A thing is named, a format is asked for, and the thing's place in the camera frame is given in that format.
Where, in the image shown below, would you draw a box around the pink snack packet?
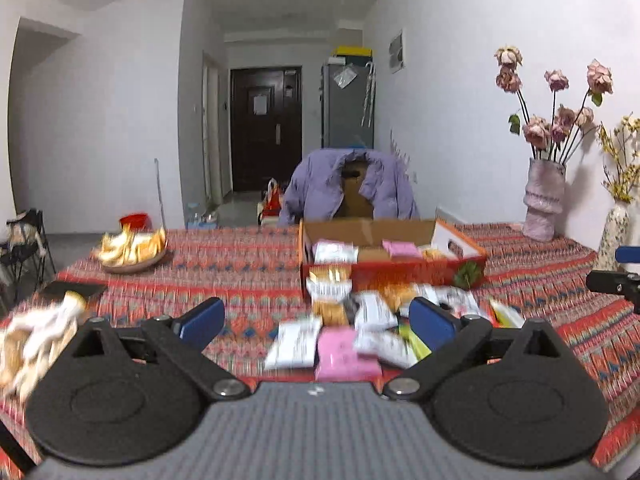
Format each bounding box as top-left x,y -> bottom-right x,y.
314,326 -> 382,382

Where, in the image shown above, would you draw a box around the white snack packet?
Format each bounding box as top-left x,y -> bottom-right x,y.
352,290 -> 398,332
312,240 -> 359,264

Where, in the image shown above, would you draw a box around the white grey crumpled packet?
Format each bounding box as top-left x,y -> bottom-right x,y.
418,284 -> 483,318

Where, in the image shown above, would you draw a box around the yellow green snack packet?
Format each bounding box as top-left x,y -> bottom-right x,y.
489,299 -> 525,328

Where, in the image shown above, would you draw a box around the white speckled vase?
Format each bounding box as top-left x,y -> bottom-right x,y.
593,200 -> 630,271

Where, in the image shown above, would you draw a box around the orange snack packet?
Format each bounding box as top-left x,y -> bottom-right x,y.
381,284 -> 419,313

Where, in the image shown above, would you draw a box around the orange cardboard box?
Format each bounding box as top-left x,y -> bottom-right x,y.
298,219 -> 488,292

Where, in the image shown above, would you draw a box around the pink packet in box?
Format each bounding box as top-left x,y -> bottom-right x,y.
382,240 -> 423,259

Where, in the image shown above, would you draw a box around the plate of orange peels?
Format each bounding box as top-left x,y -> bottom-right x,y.
92,224 -> 167,274

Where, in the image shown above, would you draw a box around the white packet left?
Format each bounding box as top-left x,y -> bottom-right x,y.
264,315 -> 323,370

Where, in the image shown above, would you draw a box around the pink ribbed vase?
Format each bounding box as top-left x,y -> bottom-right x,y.
523,158 -> 565,242

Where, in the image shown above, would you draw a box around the red bucket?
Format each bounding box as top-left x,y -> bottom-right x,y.
119,212 -> 152,231

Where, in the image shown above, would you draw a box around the golden cracker packet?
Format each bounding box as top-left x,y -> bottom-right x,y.
305,264 -> 352,326

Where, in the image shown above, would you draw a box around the yellow dried flowers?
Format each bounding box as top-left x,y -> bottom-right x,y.
598,114 -> 639,204

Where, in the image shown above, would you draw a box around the pink dried roses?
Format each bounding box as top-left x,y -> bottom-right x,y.
494,46 -> 614,166

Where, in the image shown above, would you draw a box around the red bag on floor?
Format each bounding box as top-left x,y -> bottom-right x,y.
257,179 -> 282,226

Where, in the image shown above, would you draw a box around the brown chair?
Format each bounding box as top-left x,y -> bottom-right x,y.
335,159 -> 373,219

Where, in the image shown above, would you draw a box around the folding black chair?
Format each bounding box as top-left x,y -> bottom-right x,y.
1,208 -> 56,304

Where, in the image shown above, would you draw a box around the purple puffer jacket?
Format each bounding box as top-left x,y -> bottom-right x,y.
279,148 -> 420,226

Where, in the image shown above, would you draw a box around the dark entrance door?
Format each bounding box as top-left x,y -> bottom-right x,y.
230,66 -> 303,192

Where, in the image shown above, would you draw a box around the grey refrigerator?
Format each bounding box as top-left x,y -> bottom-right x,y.
320,63 -> 374,148

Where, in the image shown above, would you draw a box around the wall electrical panel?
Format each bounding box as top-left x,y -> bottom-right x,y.
388,30 -> 405,73

